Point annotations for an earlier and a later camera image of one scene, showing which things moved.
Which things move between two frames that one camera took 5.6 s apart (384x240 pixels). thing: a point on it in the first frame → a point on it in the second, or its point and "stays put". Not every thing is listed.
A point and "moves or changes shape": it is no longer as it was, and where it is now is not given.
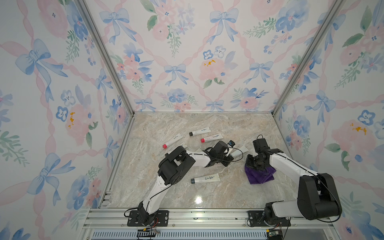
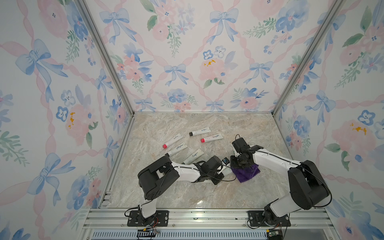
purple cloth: (260, 175) → (244, 173)
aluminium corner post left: (88, 18) stays put
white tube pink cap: (177, 138) stays put
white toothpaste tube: (237, 151) moves or changes shape
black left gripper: (228, 159) → (220, 176)
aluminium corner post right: (325, 24) stays put
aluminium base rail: (204, 224) stays put
